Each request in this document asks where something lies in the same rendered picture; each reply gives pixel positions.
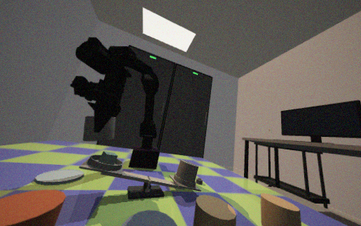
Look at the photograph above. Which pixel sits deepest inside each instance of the brown cylinder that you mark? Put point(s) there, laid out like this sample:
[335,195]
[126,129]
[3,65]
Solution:
[211,211]
[278,212]

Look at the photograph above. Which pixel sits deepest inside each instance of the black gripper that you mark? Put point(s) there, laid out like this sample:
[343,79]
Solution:
[108,102]

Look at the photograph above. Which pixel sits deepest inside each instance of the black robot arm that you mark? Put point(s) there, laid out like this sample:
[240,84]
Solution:
[111,63]

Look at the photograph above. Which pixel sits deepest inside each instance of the dark grey cylinder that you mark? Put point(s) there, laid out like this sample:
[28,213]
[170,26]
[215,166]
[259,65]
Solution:
[187,171]
[89,134]

